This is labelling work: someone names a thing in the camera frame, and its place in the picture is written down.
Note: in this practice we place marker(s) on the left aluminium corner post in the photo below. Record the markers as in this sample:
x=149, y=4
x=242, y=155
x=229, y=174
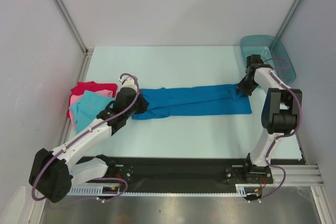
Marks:
x=67, y=18

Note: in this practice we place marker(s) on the blue t shirt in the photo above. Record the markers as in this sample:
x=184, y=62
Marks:
x=222, y=99

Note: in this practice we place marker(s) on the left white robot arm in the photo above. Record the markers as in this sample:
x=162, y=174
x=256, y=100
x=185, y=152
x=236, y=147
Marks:
x=54, y=173

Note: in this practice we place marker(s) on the right aluminium corner post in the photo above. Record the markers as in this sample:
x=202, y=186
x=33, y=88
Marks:
x=287, y=19

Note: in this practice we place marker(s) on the light blue cable duct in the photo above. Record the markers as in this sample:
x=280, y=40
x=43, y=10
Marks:
x=86, y=190

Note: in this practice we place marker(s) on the folded pink t shirt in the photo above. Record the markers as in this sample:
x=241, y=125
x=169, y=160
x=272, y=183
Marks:
x=98, y=96

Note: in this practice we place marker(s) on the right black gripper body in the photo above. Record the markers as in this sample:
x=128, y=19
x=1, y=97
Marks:
x=245, y=87

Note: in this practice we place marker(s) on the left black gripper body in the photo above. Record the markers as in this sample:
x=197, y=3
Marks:
x=138, y=107

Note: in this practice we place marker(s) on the right light cable duct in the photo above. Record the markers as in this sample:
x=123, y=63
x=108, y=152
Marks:
x=250, y=189

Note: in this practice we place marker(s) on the aluminium corner post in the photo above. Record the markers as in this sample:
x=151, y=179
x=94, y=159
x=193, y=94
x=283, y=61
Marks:
x=67, y=18
x=287, y=19

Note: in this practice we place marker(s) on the folded red t shirt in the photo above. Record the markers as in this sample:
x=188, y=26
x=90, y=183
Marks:
x=81, y=87

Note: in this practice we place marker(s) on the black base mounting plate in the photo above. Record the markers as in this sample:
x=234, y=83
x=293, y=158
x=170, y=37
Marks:
x=189, y=175

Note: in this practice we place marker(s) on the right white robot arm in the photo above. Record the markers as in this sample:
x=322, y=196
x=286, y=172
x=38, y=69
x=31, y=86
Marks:
x=281, y=117

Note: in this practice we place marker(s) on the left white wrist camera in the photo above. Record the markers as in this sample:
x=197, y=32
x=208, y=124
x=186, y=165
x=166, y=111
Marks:
x=128, y=82

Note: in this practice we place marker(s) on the aluminium front frame rail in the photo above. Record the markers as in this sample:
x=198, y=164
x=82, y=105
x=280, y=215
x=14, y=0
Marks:
x=302, y=175

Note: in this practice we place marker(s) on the folded cyan t shirt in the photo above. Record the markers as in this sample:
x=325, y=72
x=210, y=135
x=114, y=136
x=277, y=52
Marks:
x=82, y=113

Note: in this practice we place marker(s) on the teal transparent plastic bin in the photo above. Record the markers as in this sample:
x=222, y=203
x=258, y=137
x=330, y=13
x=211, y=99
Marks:
x=272, y=52

